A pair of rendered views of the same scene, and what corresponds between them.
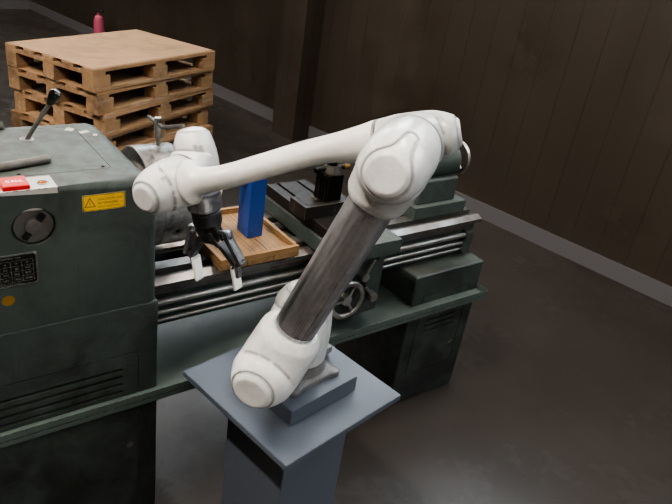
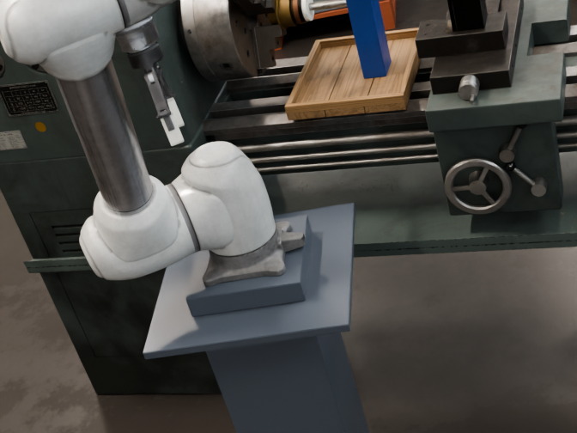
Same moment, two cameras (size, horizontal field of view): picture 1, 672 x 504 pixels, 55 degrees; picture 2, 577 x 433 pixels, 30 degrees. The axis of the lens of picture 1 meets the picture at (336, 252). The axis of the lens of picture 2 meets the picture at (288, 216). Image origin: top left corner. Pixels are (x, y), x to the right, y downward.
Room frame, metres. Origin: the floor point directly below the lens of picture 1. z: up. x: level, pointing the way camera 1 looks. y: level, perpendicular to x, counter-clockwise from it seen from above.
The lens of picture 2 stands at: (0.65, -1.72, 2.12)
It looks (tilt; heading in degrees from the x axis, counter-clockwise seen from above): 33 degrees down; 63
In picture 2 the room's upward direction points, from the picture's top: 17 degrees counter-clockwise
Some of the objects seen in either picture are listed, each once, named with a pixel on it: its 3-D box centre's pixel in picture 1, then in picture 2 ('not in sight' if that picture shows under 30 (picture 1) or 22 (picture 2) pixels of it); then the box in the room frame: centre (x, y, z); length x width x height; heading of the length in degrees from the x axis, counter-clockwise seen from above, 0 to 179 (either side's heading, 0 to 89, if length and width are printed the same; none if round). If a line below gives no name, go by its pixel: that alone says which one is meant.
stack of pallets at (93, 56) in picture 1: (118, 106); not in sight; (4.63, 1.76, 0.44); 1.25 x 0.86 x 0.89; 157
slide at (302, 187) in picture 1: (315, 208); (479, 39); (2.22, 0.10, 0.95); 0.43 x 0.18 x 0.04; 40
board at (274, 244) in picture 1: (236, 234); (358, 72); (2.03, 0.36, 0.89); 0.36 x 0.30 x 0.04; 40
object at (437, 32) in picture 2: (320, 204); (462, 34); (2.16, 0.08, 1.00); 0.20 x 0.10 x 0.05; 130
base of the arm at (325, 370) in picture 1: (301, 358); (253, 243); (1.46, 0.05, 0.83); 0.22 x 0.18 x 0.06; 139
